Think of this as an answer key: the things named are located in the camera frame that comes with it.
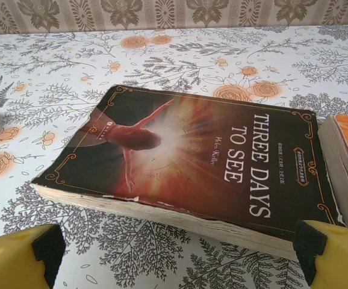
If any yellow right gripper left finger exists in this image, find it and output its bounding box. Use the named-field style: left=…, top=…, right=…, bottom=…
left=0, top=224, right=66, bottom=289

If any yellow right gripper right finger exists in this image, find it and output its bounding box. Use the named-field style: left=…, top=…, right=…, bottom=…
left=293, top=219, right=348, bottom=289

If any Three Days To See book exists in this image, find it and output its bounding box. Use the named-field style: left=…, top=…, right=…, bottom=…
left=31, top=85, right=346, bottom=261

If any floral tablecloth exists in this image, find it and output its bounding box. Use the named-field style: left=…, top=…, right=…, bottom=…
left=0, top=25, right=348, bottom=289

